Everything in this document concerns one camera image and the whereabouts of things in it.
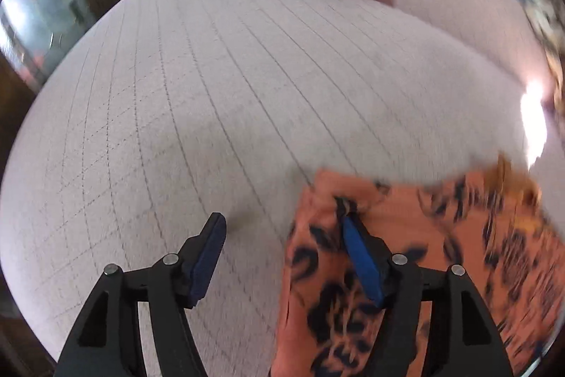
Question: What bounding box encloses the orange black floral garment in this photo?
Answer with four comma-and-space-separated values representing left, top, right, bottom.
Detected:
269, 158, 564, 376

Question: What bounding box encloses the brown floral fleece blanket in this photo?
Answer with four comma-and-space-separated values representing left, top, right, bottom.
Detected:
524, 0, 564, 112

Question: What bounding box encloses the brown wooden glass door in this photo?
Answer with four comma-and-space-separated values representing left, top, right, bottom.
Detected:
0, 0, 133, 166

